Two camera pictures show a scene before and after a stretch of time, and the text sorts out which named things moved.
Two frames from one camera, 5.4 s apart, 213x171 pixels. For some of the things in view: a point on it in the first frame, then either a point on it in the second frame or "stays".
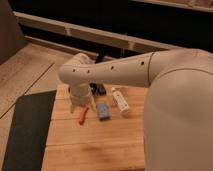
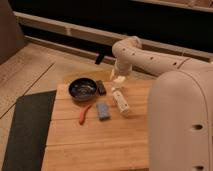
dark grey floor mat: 29,132 stays
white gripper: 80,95 to 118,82
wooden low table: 115,144 stays
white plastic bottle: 120,100 stays
